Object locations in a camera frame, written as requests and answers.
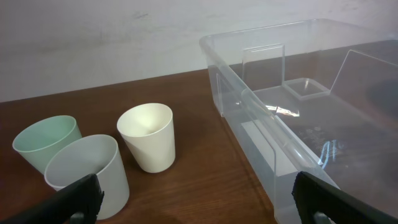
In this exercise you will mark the mint green plastic cup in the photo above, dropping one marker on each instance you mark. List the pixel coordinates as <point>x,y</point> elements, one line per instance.
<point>39,142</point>

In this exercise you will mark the cream plastic cup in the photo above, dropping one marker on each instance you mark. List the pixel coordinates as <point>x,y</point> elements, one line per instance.
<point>148,131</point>

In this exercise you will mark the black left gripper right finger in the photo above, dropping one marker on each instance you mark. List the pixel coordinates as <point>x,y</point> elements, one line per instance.
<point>319,202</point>

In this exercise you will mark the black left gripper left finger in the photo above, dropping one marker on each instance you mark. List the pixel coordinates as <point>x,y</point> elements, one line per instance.
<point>79,202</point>

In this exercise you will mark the clear plastic storage bin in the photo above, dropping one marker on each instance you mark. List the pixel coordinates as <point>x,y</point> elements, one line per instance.
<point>318,96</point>

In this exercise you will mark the light grey plastic cup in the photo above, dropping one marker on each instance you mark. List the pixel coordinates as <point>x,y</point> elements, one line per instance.
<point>96,154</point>

